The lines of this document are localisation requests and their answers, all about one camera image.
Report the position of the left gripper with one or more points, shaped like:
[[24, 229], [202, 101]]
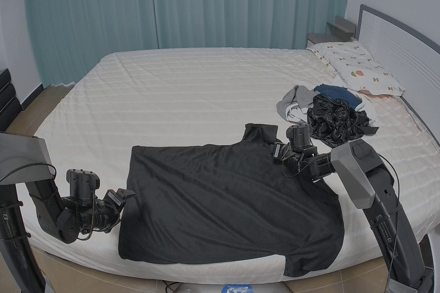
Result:
[[108, 212]]

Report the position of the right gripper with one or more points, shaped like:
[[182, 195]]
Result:
[[282, 153]]

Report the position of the black T-shirt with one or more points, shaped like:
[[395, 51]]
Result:
[[223, 199]]

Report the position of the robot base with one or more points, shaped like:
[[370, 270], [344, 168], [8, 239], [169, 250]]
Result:
[[199, 289]]

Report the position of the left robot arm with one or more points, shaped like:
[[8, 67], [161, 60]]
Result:
[[44, 209]]

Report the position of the pile of clothes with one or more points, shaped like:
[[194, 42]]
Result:
[[330, 116]]

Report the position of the bed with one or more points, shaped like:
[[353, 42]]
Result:
[[172, 96]]

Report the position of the white printed pillow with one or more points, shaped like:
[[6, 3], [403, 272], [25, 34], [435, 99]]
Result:
[[357, 68]]

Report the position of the grey bedside table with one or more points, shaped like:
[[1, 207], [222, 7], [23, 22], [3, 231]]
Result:
[[318, 39]]

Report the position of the black chest of drawers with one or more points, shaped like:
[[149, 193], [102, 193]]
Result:
[[8, 99]]

